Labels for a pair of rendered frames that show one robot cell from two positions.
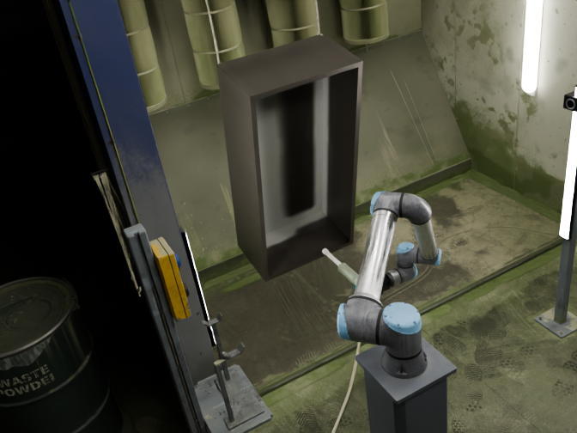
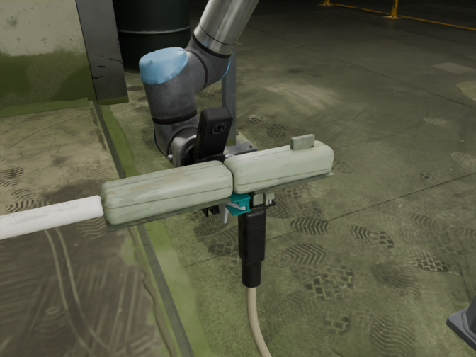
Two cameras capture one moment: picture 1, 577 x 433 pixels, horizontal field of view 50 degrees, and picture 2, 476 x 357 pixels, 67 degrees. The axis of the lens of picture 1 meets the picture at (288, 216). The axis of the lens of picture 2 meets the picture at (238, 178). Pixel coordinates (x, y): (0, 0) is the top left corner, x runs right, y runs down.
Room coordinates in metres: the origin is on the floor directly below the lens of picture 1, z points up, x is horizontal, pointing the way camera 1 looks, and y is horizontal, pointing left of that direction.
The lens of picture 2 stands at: (2.62, 0.09, 0.78)
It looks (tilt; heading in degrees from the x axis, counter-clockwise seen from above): 32 degrees down; 268
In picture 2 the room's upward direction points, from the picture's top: straight up
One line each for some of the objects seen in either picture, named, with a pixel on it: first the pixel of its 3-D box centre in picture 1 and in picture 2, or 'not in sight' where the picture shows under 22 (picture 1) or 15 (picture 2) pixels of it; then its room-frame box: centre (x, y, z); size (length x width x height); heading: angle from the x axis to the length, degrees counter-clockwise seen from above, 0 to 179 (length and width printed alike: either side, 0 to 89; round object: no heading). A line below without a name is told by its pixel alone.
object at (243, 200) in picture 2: not in sight; (235, 199); (2.61, -0.30, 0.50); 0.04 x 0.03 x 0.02; 114
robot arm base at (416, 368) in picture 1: (403, 353); not in sight; (1.89, -0.38, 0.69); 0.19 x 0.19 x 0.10
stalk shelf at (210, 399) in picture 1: (228, 402); not in sight; (1.69, 0.34, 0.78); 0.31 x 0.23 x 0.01; 23
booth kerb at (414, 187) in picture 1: (329, 224); not in sight; (3.87, -0.29, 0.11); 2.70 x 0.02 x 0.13; 113
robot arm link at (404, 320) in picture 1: (400, 328); not in sight; (1.89, -0.38, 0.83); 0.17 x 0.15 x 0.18; 65
